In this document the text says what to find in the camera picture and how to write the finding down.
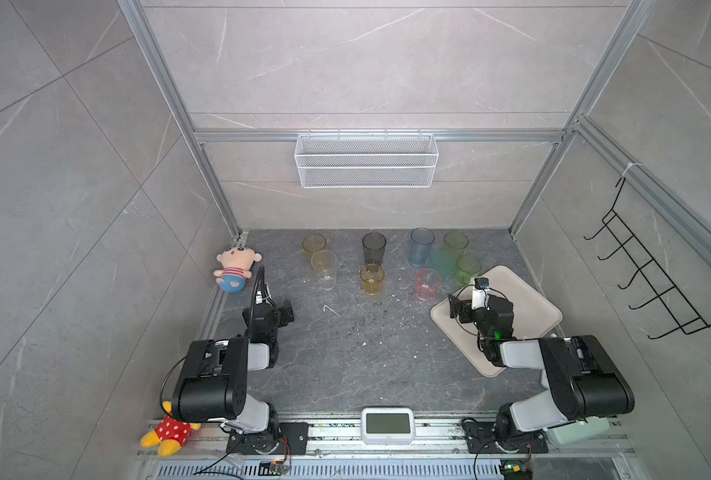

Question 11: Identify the beige plastic tray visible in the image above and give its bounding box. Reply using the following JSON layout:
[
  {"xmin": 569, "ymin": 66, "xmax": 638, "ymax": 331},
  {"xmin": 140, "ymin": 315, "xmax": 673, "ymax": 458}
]
[{"xmin": 431, "ymin": 266, "xmax": 563, "ymax": 377}]

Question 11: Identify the clear transparent glass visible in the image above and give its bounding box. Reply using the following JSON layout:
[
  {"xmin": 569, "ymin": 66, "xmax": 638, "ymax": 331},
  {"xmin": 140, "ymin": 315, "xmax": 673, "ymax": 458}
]
[{"xmin": 311, "ymin": 250, "xmax": 338, "ymax": 291}]

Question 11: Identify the blue glass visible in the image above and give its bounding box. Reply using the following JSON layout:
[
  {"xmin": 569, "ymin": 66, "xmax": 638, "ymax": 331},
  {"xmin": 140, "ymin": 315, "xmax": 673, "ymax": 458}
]
[{"xmin": 407, "ymin": 227, "xmax": 435, "ymax": 267}]

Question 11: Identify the dark grey smoked glass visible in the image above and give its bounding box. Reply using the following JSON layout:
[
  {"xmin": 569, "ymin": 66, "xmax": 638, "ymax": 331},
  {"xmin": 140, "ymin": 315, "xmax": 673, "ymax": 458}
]
[{"xmin": 361, "ymin": 231, "xmax": 387, "ymax": 265}]

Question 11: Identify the tall amber yellow glass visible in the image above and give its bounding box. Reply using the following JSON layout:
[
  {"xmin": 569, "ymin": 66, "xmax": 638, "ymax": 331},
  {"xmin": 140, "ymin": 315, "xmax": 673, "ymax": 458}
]
[{"xmin": 302, "ymin": 233, "xmax": 327, "ymax": 261}]

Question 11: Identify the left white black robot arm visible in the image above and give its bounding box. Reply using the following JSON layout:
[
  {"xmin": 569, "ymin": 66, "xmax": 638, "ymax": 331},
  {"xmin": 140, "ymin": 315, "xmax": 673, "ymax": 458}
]
[{"xmin": 170, "ymin": 300, "xmax": 294, "ymax": 454}]

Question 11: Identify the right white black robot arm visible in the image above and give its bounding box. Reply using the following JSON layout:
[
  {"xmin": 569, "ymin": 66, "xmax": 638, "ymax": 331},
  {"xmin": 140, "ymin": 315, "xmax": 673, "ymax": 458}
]
[{"xmin": 447, "ymin": 287, "xmax": 635, "ymax": 453}]

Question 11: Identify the short green glass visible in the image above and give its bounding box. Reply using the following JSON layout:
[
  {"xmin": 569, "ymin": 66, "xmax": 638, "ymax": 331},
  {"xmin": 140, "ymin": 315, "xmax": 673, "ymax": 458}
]
[{"xmin": 455, "ymin": 254, "xmax": 481, "ymax": 286}]

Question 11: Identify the pink bear plush toy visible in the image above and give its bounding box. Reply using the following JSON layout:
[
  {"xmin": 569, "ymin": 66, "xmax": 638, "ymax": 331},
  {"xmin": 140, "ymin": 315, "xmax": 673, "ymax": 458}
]
[{"xmin": 213, "ymin": 247, "xmax": 262, "ymax": 293}]

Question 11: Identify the pink glass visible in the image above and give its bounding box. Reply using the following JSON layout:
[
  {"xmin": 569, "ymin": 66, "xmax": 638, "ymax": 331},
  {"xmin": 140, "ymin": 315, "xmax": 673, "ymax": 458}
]
[{"xmin": 415, "ymin": 268, "xmax": 443, "ymax": 301}]

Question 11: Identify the teal glass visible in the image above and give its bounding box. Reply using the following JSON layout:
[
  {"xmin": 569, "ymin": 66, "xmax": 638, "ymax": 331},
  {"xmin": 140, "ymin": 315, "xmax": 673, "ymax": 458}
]
[{"xmin": 427, "ymin": 249, "xmax": 457, "ymax": 280}]

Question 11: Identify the tall green glass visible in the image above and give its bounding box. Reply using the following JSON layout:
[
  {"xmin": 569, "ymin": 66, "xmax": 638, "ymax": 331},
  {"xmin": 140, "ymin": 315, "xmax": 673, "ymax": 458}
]
[{"xmin": 443, "ymin": 230, "xmax": 469, "ymax": 259}]

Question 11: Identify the short yellow glass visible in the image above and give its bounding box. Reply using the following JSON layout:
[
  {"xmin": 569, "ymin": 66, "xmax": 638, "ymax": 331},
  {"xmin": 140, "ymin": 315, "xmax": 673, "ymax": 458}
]
[{"xmin": 359, "ymin": 263, "xmax": 385, "ymax": 296}]

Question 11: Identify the mint green box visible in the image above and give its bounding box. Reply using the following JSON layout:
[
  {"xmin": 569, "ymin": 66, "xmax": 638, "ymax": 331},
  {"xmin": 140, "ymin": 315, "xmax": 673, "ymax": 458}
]
[{"xmin": 545, "ymin": 417, "xmax": 611, "ymax": 446}]

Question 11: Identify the yellow plush toy red dress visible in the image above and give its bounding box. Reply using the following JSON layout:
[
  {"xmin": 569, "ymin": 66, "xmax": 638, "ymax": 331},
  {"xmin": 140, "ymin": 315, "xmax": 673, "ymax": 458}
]
[{"xmin": 140, "ymin": 401, "xmax": 201, "ymax": 458}]

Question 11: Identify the small circuit board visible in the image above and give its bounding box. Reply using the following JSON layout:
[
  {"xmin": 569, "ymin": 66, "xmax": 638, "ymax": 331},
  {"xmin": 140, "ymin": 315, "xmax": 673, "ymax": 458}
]
[{"xmin": 257, "ymin": 460, "xmax": 290, "ymax": 476}]

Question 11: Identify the green yellow connector board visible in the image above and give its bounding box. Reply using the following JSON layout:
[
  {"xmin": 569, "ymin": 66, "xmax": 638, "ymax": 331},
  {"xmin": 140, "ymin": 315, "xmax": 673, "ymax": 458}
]
[{"xmin": 501, "ymin": 460, "xmax": 533, "ymax": 480}]

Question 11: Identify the white digital timer display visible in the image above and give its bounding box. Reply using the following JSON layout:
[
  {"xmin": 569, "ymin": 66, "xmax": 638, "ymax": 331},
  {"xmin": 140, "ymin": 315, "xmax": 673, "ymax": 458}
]
[{"xmin": 361, "ymin": 407, "xmax": 415, "ymax": 445}]

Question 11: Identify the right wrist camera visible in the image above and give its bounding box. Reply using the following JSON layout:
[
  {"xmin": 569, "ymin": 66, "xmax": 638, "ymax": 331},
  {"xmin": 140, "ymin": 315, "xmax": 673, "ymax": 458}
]
[{"xmin": 471, "ymin": 276, "xmax": 489, "ymax": 310}]

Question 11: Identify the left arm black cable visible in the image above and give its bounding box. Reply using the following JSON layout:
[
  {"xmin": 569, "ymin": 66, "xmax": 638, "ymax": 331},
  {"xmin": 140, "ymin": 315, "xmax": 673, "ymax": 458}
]
[{"xmin": 248, "ymin": 264, "xmax": 267, "ymax": 313}]

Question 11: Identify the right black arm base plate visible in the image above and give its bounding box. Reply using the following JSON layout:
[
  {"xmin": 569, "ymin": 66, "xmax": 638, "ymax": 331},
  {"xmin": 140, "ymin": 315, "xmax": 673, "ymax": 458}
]
[{"xmin": 459, "ymin": 418, "xmax": 549, "ymax": 455}]

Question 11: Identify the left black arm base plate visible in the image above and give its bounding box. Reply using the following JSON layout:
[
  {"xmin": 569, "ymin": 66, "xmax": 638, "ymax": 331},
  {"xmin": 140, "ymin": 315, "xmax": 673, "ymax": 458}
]
[{"xmin": 226, "ymin": 422, "xmax": 309, "ymax": 455}]

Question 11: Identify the white wire mesh basket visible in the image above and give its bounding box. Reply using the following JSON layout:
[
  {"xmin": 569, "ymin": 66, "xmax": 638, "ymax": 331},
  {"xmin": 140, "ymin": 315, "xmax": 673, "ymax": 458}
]
[{"xmin": 294, "ymin": 133, "xmax": 439, "ymax": 189}]

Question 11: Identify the black wire hook rack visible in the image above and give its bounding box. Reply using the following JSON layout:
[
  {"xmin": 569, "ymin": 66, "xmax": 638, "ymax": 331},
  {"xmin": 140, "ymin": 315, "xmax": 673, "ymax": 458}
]
[{"xmin": 583, "ymin": 178, "xmax": 711, "ymax": 340}]

